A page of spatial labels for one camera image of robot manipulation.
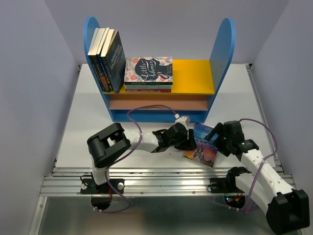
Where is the sunset cover book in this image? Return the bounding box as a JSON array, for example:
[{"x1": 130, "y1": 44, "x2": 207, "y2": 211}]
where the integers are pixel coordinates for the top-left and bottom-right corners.
[{"x1": 183, "y1": 123, "x2": 217, "y2": 167}]

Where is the Nineteen Eighty-Four book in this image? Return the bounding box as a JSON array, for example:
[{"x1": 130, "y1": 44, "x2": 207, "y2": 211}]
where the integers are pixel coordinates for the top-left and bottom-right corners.
[{"x1": 101, "y1": 28, "x2": 126, "y2": 94}]

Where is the Three Days to See book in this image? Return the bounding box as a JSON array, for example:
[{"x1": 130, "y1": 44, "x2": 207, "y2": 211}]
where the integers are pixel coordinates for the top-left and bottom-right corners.
[{"x1": 88, "y1": 28, "x2": 105, "y2": 93}]

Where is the Animal Farm book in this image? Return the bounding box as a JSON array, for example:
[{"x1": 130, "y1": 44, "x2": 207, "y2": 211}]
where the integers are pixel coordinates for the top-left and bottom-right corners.
[{"x1": 97, "y1": 27, "x2": 113, "y2": 93}]

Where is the A Tale of Two Cities book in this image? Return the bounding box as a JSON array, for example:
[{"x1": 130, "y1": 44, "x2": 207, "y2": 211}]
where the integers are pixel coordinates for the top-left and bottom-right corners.
[{"x1": 94, "y1": 32, "x2": 102, "y2": 79}]

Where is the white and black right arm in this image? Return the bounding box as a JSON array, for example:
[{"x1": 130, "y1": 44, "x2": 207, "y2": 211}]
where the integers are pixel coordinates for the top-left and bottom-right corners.
[{"x1": 205, "y1": 121, "x2": 310, "y2": 235}]

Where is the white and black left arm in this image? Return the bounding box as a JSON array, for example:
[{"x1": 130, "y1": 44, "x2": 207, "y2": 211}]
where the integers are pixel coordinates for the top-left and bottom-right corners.
[{"x1": 87, "y1": 122, "x2": 197, "y2": 193}]

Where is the blue and yellow bookshelf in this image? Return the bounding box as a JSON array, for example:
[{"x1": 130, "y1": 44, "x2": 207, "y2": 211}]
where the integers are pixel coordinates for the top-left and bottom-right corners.
[{"x1": 87, "y1": 18, "x2": 236, "y2": 123}]

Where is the red Roald Dahl book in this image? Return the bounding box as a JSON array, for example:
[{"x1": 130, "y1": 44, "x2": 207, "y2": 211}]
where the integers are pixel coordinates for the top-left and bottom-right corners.
[{"x1": 125, "y1": 89, "x2": 172, "y2": 93}]

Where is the Little Women book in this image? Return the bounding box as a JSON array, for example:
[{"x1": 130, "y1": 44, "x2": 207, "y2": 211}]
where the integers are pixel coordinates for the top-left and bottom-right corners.
[{"x1": 124, "y1": 56, "x2": 173, "y2": 85}]

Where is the teal spine book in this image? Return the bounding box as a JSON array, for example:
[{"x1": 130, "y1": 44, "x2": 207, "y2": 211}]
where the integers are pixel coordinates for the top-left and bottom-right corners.
[{"x1": 124, "y1": 85, "x2": 172, "y2": 89}]

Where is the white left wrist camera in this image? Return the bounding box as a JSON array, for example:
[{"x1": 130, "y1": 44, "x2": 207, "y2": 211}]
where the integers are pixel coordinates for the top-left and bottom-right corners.
[{"x1": 175, "y1": 114, "x2": 191, "y2": 128}]

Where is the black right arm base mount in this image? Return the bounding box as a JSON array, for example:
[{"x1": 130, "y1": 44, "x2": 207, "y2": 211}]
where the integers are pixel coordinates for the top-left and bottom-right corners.
[{"x1": 207, "y1": 166, "x2": 250, "y2": 193}]

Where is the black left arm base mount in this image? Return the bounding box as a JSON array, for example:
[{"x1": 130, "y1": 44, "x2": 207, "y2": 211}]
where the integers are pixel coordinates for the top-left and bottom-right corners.
[{"x1": 80, "y1": 178, "x2": 125, "y2": 195}]

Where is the aluminium rail frame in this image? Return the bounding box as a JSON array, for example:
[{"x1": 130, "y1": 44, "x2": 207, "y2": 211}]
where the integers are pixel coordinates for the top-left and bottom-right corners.
[{"x1": 40, "y1": 64, "x2": 283, "y2": 197}]

